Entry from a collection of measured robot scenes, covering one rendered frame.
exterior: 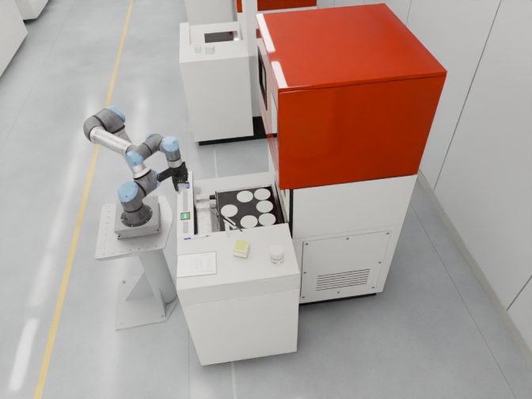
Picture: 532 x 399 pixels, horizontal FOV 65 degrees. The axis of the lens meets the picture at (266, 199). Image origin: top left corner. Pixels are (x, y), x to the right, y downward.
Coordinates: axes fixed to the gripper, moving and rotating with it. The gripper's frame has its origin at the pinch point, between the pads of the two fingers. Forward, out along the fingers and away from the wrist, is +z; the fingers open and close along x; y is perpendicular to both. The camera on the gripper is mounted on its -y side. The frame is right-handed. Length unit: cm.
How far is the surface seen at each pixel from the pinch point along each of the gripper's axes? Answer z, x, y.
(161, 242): 33.7, -5.7, -15.9
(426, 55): -66, 3, 125
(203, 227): 27.6, -3.0, 9.8
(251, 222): 25.7, -4.6, 38.4
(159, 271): 75, 4, -26
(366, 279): 89, -12, 114
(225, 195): 25.7, 20.5, 24.3
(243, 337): 78, -49, 26
